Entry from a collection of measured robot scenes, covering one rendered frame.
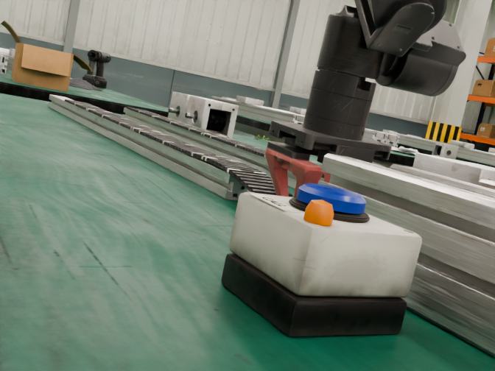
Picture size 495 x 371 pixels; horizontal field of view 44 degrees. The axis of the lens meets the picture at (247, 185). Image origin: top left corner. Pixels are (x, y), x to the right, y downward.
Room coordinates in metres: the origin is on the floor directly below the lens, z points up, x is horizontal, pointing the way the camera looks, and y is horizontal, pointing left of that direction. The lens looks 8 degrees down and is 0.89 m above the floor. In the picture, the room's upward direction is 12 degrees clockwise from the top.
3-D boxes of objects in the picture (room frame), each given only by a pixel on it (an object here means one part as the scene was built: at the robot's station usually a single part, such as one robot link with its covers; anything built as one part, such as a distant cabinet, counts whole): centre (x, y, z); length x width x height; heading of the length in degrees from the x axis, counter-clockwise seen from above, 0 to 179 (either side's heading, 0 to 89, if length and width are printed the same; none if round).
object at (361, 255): (0.36, -0.06, 0.81); 0.10 x 0.08 x 0.06; 121
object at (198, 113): (1.53, 0.13, 0.83); 0.11 x 0.10 x 0.10; 119
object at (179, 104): (1.63, 0.19, 0.83); 0.11 x 0.10 x 0.10; 122
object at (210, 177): (1.11, 0.25, 0.79); 0.96 x 0.04 x 0.03; 31
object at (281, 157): (0.58, -0.06, 0.83); 0.07 x 0.07 x 0.09; 34
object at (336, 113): (0.58, -0.07, 0.90); 0.10 x 0.07 x 0.07; 124
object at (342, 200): (0.36, -0.05, 0.84); 0.04 x 0.04 x 0.02
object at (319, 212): (0.32, -0.04, 0.85); 0.01 x 0.01 x 0.01
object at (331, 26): (0.58, -0.07, 0.96); 0.07 x 0.06 x 0.07; 113
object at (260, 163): (1.21, 0.09, 0.79); 0.96 x 0.04 x 0.03; 31
